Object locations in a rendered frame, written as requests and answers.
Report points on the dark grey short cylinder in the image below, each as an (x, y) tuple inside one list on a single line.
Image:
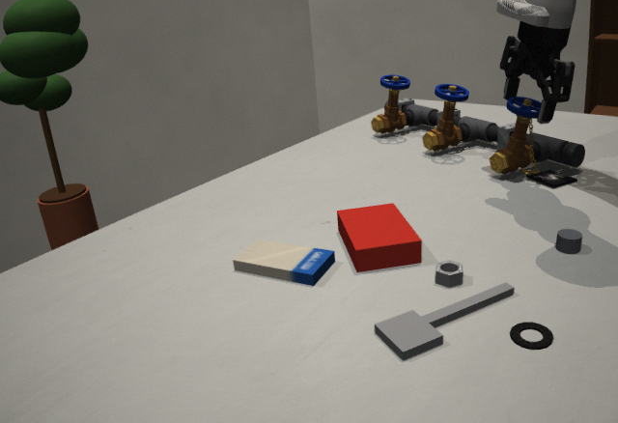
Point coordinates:
[(568, 241)]

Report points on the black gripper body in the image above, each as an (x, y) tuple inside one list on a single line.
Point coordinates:
[(546, 44)]

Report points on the red box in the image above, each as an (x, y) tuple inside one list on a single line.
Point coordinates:
[(378, 237)]

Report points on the black rubber washer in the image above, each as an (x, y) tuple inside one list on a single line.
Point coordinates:
[(544, 343)]

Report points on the dark grey hex nut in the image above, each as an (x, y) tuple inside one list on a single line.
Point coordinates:
[(451, 278)]

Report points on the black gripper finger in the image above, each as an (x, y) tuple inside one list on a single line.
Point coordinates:
[(563, 74), (515, 70)]

